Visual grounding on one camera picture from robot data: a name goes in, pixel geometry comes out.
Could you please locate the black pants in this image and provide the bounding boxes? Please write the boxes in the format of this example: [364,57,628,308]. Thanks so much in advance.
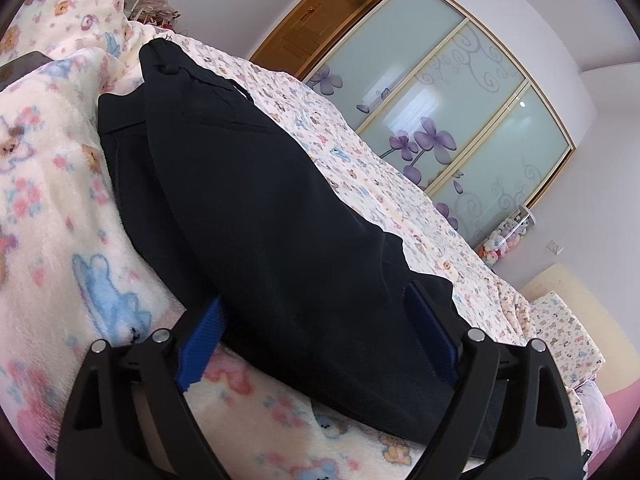
[97,37,506,461]

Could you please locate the bear print pillow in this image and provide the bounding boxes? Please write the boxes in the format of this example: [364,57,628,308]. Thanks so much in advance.
[529,290,606,391]

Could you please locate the brown wooden door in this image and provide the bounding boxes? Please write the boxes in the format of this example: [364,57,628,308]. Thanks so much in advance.
[248,0,373,81]

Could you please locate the cream headboard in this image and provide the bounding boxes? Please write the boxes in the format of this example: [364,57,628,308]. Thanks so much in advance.
[520,267,623,386]

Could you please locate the clear tube of plush toys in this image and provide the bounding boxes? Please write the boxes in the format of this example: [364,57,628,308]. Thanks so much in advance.
[477,207,536,263]

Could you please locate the pink bed sheet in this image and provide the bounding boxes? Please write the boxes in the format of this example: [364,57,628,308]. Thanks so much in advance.
[575,380,623,461]

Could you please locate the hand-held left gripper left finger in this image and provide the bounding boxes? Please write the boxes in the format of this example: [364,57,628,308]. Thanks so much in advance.
[55,295,232,480]

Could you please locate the wardrobe with flowered glass doors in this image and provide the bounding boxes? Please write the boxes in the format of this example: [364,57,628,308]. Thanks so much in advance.
[300,0,576,261]

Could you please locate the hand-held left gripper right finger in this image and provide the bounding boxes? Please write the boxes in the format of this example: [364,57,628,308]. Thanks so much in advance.
[402,281,584,480]

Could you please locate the dark flat object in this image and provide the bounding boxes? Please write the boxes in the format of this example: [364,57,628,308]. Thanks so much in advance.
[0,51,52,92]

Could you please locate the bear print fleece blanket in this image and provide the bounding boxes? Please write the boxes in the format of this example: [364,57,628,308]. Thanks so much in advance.
[0,0,533,480]

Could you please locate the dried flower bunch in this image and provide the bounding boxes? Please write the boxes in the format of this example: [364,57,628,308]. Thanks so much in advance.
[132,0,183,31]

